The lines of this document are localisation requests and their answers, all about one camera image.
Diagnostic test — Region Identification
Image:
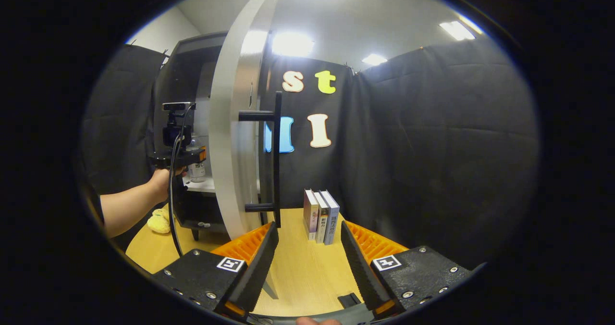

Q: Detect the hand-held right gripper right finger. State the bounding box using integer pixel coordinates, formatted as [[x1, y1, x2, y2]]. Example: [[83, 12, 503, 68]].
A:
[[340, 220, 481, 320]]

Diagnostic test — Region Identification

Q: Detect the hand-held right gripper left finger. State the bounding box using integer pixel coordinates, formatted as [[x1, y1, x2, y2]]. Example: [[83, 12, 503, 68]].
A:
[[150, 221, 280, 322]]

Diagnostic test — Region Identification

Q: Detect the clear glass bottle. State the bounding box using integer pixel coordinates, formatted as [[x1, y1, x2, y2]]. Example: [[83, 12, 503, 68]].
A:
[[187, 134, 207, 184]]

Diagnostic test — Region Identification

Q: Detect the white cabinet door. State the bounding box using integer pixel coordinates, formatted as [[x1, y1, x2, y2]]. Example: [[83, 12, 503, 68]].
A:
[[208, 0, 285, 243]]

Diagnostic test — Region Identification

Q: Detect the black door handle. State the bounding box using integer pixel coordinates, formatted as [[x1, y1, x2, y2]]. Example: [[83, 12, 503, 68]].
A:
[[239, 92, 283, 228]]

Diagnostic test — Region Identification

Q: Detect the grey spine book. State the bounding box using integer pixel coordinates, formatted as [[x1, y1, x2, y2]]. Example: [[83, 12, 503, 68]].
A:
[[321, 189, 340, 245]]

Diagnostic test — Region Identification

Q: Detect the tan spine book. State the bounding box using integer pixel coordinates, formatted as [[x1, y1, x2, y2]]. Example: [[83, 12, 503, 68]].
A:
[[313, 191, 330, 244]]

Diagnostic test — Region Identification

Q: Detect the cream plush toy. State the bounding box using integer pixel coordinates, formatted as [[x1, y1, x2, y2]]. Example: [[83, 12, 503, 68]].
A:
[[147, 206, 172, 234]]

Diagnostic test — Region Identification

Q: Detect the black backdrop cloth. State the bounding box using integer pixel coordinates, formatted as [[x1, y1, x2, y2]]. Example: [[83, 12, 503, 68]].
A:
[[82, 39, 541, 268]]

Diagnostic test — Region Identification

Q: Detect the black camera cable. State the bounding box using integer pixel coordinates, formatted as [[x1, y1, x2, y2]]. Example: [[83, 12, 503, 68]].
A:
[[168, 103, 194, 258]]

